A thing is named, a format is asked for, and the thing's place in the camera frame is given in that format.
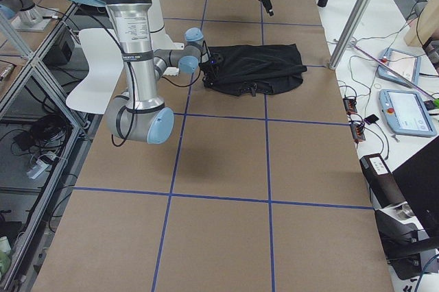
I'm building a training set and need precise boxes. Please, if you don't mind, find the black box with label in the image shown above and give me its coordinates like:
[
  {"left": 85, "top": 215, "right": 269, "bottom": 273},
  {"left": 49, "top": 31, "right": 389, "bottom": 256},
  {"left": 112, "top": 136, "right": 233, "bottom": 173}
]
[{"left": 359, "top": 154, "right": 406, "bottom": 209}]

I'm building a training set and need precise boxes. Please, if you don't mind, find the near blue teach pendant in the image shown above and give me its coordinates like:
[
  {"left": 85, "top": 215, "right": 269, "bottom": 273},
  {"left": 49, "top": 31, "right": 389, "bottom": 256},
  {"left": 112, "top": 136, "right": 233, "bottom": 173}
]
[{"left": 379, "top": 89, "right": 437, "bottom": 137}]

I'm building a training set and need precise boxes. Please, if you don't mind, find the white plastic chair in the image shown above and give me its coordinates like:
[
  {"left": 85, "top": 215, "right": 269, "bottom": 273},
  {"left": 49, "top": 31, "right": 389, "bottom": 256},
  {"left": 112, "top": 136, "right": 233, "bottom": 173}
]
[{"left": 66, "top": 28, "right": 123, "bottom": 114}]

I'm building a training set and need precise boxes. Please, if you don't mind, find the metal stand with green tip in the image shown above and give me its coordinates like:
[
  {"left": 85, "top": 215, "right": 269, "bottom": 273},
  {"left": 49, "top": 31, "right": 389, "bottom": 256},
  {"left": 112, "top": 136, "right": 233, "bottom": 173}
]
[{"left": 349, "top": 40, "right": 439, "bottom": 112}]

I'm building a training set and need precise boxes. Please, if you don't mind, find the black graphic t-shirt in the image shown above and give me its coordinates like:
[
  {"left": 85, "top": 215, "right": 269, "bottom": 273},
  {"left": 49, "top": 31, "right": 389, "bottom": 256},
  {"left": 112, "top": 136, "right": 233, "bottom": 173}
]
[{"left": 209, "top": 44, "right": 307, "bottom": 97}]

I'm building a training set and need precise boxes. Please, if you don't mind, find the aluminium frame post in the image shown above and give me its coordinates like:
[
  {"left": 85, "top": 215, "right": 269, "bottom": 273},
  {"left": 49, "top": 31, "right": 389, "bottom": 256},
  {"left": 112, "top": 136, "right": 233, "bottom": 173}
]
[{"left": 329, "top": 0, "right": 370, "bottom": 70}]

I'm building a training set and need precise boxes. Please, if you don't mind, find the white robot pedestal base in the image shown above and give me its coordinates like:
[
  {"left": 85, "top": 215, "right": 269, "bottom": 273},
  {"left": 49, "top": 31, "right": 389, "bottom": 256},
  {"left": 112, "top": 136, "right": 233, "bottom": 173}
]
[{"left": 147, "top": 0, "right": 186, "bottom": 77}]

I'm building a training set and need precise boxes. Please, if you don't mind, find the blue teach pendant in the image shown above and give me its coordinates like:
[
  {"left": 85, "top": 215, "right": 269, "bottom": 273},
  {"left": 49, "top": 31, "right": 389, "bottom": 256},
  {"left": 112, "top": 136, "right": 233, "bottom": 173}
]
[
  {"left": 377, "top": 48, "right": 421, "bottom": 86},
  {"left": 379, "top": 89, "right": 437, "bottom": 137}
]

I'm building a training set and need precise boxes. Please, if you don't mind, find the far blue teach pendant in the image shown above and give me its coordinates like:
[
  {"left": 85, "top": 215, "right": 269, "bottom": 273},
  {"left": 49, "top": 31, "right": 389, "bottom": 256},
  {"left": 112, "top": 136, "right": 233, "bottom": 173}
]
[{"left": 377, "top": 48, "right": 421, "bottom": 86}]

